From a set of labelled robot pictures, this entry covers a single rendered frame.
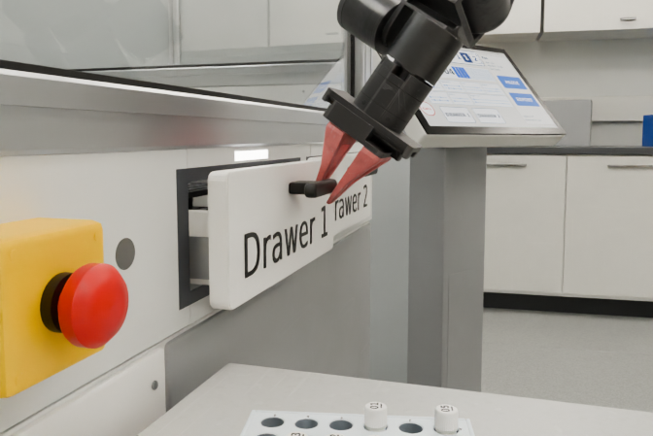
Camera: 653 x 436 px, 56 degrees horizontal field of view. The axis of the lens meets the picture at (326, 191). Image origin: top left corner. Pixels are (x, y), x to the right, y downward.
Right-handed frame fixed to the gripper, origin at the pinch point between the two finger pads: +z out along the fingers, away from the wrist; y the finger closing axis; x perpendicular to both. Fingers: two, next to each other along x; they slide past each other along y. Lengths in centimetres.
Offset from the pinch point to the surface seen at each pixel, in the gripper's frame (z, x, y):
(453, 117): -11, -78, 1
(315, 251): 7.3, -4.2, -2.0
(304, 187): -0.6, 6.5, 0.6
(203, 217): 4.0, 15.6, 4.2
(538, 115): -23, -106, -14
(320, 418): 3.5, 28.6, -12.5
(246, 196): 0.9, 14.0, 2.6
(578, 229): 6, -284, -69
